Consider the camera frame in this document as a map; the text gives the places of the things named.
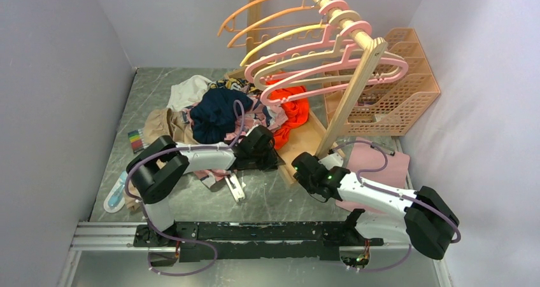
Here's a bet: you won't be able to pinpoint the pink patterned shorts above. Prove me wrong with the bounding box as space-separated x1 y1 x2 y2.
181 99 290 192

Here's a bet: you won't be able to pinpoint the navy blue shorts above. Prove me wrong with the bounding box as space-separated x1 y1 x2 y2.
189 88 253 144

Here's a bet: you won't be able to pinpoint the wooden clothes rack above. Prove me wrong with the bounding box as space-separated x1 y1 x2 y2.
245 0 384 186

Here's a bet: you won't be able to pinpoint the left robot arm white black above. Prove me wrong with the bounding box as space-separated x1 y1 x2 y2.
126 126 284 246

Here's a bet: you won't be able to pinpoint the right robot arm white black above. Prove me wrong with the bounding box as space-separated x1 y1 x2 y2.
292 152 461 260

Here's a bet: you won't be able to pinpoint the orange shorts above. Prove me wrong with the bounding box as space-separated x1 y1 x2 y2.
268 86 309 150

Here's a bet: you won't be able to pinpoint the beige shorts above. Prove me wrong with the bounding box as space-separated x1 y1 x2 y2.
124 108 199 212

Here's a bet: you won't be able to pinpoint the front orange hanger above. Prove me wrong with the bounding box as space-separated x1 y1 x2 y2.
227 6 314 48

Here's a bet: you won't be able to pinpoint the orange hanger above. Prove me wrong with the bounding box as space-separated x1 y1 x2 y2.
227 6 314 48
217 0 309 38

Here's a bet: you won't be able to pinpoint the rear orange hanger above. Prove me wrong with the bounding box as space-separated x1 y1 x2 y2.
217 0 309 38

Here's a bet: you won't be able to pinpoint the yellow hanger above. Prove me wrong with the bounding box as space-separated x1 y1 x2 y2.
239 23 327 67

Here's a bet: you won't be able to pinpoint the front pink hanger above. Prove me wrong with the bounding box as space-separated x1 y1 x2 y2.
259 20 409 107

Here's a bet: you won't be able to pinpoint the white plastic clip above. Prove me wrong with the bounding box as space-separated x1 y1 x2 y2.
225 173 245 203

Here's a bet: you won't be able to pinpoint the yellow black patterned garment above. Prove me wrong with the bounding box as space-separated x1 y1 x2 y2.
208 78 261 95

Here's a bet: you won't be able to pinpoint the white garment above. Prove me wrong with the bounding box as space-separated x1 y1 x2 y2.
167 75 212 111

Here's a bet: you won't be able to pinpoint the pink clipboard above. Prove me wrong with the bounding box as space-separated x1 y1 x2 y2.
346 137 410 189

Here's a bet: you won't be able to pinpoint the peach plastic file organizer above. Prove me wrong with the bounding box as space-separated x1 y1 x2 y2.
340 27 441 136

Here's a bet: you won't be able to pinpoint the light blue packaged tool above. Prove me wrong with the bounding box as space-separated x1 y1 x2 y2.
103 171 127 213

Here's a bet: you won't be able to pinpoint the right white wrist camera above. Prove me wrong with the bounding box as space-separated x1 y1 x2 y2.
318 152 344 170

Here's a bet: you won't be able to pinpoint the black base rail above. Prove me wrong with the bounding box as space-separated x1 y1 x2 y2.
71 221 385 263

